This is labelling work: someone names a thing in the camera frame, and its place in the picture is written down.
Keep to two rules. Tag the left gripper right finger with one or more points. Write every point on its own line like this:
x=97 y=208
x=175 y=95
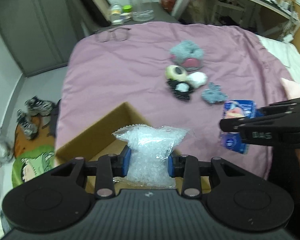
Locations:
x=186 y=167

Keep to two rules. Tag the purple frame eyeglasses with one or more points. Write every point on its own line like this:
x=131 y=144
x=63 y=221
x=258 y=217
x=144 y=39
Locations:
x=116 y=34

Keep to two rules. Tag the brown cardboard box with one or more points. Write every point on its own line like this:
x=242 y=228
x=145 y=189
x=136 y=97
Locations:
x=97 y=140

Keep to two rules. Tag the white desk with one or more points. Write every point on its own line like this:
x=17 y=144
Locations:
x=252 y=2

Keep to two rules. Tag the clear plastic pellet bag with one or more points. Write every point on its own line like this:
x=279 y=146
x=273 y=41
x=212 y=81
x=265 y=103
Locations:
x=148 y=164

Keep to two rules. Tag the pink bed sheet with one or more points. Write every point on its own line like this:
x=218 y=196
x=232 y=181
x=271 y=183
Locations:
x=101 y=76

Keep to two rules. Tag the green cartoon floor mat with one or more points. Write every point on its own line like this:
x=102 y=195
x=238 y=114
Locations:
x=32 y=163

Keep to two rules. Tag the large clear water jug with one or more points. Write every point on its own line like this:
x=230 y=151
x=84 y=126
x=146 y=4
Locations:
x=142 y=10

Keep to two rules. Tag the grey door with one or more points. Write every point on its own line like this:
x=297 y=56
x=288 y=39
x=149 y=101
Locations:
x=40 y=34

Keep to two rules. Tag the blue denim fish plush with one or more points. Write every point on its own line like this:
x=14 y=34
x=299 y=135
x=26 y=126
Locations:
x=213 y=94

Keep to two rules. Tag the grey sneaker far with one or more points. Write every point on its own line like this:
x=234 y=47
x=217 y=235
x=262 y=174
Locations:
x=37 y=106

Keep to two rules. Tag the white supplement bottle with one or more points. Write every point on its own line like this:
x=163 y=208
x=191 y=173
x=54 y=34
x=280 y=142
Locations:
x=115 y=12

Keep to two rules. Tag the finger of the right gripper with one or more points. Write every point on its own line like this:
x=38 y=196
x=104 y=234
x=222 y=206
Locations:
x=292 y=105
x=269 y=124

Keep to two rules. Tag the grey sneaker near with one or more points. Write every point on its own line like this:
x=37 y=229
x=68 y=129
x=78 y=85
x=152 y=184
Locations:
x=29 y=129

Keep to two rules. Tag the grey sneaker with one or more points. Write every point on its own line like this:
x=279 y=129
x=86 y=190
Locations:
x=29 y=129
x=37 y=106

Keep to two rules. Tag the green lid jar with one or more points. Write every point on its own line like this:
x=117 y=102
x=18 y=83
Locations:
x=126 y=12

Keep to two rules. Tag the grey fluffy paw slipper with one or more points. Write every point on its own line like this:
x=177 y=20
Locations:
x=188 y=55

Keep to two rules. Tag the black felt plush toy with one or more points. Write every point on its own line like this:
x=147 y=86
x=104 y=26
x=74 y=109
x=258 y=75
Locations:
x=180 y=89

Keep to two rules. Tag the white tissue ball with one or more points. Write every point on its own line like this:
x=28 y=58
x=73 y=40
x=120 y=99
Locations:
x=197 y=79

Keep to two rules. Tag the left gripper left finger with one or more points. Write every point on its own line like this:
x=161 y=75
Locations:
x=108 y=167

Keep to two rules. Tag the paper shopping bag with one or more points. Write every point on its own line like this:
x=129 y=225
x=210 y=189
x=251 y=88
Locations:
x=195 y=12

